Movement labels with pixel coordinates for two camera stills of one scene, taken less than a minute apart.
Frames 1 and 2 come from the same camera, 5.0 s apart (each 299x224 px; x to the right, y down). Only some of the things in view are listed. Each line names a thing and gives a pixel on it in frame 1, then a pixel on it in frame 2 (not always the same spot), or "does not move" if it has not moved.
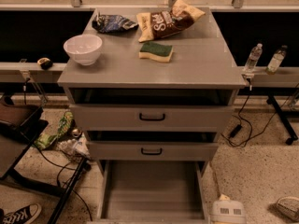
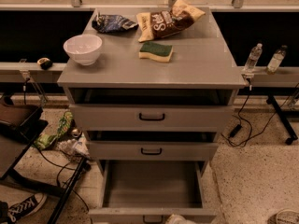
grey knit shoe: (289, 206) → (285, 217)
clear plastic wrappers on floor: (75, 148) does not move
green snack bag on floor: (44, 141) does not move
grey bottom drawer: (152, 191) does not move
